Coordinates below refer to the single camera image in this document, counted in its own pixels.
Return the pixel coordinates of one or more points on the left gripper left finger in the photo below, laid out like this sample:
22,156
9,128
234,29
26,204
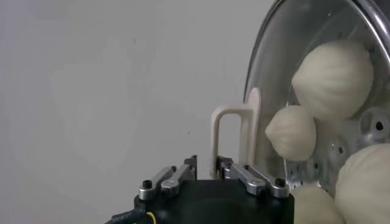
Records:
170,176

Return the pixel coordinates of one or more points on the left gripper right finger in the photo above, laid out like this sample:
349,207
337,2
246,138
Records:
250,181

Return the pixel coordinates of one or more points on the white steamed baozi bun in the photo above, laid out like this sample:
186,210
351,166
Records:
291,134
364,182
333,80
314,207

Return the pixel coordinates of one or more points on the perforated steel steamer basket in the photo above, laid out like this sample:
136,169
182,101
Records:
370,134

